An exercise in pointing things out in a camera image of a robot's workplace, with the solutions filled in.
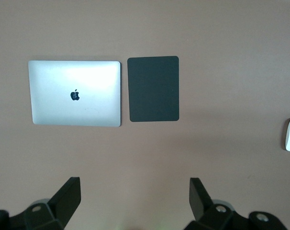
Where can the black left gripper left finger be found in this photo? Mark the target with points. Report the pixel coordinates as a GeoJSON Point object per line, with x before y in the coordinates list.
{"type": "Point", "coordinates": [59, 210]}

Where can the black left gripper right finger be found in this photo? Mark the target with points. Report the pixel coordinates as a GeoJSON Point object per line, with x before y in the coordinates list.
{"type": "Point", "coordinates": [207, 215]}

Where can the silver closed laptop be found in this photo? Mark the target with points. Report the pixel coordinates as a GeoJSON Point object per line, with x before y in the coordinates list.
{"type": "Point", "coordinates": [63, 100]}

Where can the black rectangular mouse pad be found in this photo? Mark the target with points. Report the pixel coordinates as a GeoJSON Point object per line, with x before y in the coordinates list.
{"type": "Point", "coordinates": [153, 88]}

